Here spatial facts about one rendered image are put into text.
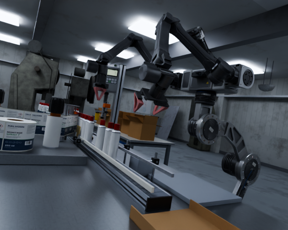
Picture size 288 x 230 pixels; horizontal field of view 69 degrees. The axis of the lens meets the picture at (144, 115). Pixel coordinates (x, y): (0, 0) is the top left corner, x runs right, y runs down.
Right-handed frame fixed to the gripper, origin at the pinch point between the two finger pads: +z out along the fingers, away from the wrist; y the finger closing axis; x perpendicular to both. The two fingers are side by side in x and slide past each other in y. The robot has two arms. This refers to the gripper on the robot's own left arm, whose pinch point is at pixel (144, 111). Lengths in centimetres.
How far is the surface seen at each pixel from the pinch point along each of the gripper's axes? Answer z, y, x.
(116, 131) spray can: 29.2, -2.7, -15.0
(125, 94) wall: 563, -476, -824
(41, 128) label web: 65, 29, -47
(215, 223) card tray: 6.2, -14.1, 45.3
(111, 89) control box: 35, -13, -63
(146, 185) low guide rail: 12.3, 2.7, 26.6
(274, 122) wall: 174, -734, -260
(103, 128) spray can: 43, -2, -30
